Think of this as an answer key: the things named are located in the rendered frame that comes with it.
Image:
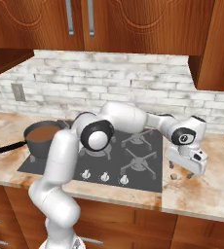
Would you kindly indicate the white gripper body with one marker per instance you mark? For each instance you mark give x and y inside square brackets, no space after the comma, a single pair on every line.
[185,162]

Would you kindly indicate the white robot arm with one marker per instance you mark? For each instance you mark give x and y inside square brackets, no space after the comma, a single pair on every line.
[60,168]

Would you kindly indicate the brown sugar cube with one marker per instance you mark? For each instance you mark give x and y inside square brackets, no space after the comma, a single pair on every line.
[173,176]

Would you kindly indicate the brown hot chocolate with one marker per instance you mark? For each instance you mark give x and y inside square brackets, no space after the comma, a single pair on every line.
[42,133]

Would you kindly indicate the dark grey saucepan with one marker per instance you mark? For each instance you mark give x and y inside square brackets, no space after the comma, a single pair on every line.
[36,147]

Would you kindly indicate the dark grey hob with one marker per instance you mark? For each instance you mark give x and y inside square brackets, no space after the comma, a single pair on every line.
[143,175]

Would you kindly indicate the grey burner grate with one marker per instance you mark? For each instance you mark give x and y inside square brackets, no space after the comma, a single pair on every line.
[137,161]
[99,152]
[138,138]

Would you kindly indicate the white hob knob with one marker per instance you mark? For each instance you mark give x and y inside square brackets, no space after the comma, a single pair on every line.
[86,174]
[124,179]
[104,177]

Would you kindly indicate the wooden base cupboard door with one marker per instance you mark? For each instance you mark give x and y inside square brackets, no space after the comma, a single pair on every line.
[205,233]

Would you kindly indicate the wide wooden base cupboard front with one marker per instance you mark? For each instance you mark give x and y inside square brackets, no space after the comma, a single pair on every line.
[127,223]

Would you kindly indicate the tall wooden cupboard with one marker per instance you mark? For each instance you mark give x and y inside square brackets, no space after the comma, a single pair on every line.
[219,45]

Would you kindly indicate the wooden drawer front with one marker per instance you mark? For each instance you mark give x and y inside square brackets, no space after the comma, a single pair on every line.
[3,210]

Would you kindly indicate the wooden wall cupboard door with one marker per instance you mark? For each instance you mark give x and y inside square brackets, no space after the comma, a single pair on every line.
[149,26]
[26,22]

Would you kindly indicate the grey wall socket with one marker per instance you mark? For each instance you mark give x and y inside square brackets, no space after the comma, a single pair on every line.
[18,92]

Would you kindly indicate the low wooden wall cupboard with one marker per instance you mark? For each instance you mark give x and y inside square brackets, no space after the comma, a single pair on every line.
[5,60]

